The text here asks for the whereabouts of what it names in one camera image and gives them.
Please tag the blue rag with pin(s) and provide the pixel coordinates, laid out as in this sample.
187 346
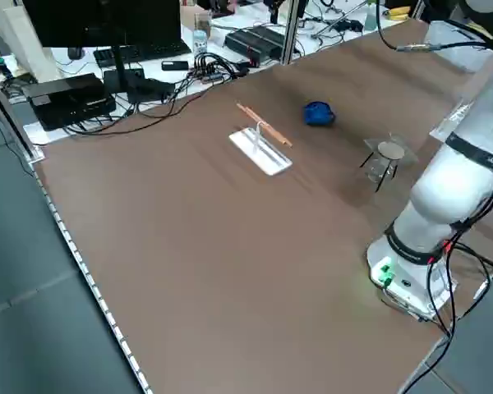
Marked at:
317 114

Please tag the clear rack with wooden rods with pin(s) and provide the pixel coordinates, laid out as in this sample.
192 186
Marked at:
263 154

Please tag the clear acrylic tube rack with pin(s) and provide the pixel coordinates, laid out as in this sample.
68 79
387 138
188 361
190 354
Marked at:
390 151

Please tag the black box-shaped computer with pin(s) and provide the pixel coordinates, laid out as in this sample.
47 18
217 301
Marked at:
70 100

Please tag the white cardboard box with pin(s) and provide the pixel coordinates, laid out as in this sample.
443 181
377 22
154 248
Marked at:
29 37

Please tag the small black flat device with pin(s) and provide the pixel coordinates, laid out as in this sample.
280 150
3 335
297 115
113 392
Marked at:
174 65

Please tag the black finned power unit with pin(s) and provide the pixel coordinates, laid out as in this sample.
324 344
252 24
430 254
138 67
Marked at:
254 41

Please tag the clear plastic bottle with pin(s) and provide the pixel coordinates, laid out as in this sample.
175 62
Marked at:
199 41

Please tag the black keyboard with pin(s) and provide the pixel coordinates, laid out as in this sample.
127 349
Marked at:
156 51

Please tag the clear drinking glass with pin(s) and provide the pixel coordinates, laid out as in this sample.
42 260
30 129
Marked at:
203 22

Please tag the black computer monitor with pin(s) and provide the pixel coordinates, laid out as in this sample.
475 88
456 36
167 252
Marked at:
102 20

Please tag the yellow bananas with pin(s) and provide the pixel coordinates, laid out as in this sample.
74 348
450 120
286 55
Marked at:
396 13

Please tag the aluminium profile post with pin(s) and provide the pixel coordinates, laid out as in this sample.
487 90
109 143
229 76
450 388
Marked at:
291 28

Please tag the clear acrylic corner bracket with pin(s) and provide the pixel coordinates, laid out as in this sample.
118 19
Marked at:
30 154

